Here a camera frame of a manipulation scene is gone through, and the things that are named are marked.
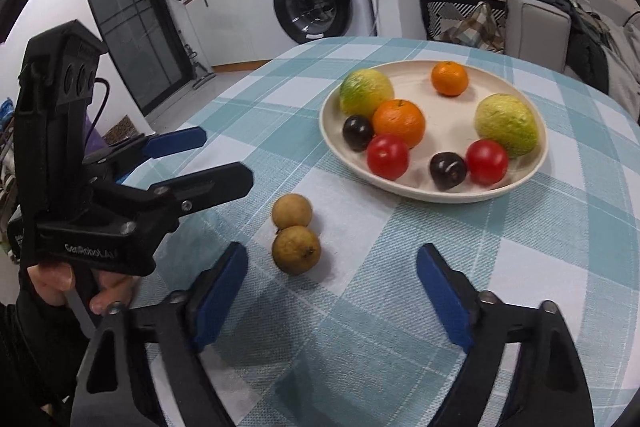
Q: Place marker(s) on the small orange mandarin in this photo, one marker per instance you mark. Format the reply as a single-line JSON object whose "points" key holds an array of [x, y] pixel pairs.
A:
{"points": [[449, 78]]}

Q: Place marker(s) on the dark glass door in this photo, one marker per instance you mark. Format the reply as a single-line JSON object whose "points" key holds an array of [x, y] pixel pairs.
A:
{"points": [[145, 47]]}

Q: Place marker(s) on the left hand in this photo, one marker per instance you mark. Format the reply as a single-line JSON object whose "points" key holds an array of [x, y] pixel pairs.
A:
{"points": [[54, 281]]}

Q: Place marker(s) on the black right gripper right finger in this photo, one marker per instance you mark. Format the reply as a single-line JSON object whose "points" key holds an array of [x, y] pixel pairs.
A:
{"points": [[548, 386]]}

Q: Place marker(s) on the grey sofa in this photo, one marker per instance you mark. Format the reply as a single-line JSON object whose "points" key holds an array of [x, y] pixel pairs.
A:
{"points": [[618, 30]]}

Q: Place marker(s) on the green yellow striped citrus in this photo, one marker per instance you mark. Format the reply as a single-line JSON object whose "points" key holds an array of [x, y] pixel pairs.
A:
{"points": [[363, 90]]}

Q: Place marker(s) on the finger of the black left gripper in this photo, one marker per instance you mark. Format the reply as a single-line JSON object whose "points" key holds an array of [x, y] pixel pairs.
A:
{"points": [[176, 197], [119, 160]]}

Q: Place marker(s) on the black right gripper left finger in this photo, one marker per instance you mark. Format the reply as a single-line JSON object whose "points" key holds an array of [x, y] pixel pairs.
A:
{"points": [[115, 385]]}

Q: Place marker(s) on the white base cabinet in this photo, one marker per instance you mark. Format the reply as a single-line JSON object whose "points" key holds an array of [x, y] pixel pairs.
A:
{"points": [[233, 31]]}

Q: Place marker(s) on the plaid cloth on chair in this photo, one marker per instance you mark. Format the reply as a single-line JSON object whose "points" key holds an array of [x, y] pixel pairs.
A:
{"points": [[480, 30]]}

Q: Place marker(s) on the teal white checkered tablecloth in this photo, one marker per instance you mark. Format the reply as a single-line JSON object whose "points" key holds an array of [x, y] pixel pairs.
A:
{"points": [[355, 341]]}

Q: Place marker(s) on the black jacket on sofa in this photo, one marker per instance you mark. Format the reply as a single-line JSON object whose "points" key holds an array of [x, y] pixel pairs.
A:
{"points": [[552, 34]]}

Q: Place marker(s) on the red tomato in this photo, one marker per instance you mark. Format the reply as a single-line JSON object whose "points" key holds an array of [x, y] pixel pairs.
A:
{"points": [[487, 162], [388, 157]]}

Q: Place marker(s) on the brown longan fruit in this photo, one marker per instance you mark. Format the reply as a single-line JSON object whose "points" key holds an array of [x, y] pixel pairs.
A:
{"points": [[296, 250], [291, 210]]}

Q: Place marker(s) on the dark purple plum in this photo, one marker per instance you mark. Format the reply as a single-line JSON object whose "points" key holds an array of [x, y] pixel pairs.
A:
{"points": [[358, 132]]}

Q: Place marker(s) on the large orange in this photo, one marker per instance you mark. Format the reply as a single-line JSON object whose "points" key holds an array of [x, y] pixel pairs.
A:
{"points": [[401, 118]]}

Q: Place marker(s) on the black patterned chair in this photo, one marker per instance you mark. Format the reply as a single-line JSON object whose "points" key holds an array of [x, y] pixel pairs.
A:
{"points": [[439, 15]]}

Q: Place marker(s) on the cream round plate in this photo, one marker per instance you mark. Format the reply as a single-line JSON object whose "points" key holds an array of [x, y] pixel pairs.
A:
{"points": [[449, 128]]}

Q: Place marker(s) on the pale green guava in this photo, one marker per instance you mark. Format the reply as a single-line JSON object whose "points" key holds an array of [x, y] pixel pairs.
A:
{"points": [[506, 120]]}

